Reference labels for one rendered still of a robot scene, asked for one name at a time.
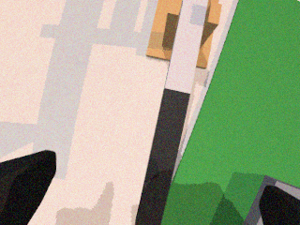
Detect green flat mat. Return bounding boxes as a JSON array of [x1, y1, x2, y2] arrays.
[[160, 0, 300, 225]]

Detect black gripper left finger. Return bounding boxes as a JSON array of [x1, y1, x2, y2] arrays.
[[0, 150, 56, 225]]

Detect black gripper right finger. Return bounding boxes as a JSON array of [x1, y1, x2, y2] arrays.
[[259, 185, 300, 225]]

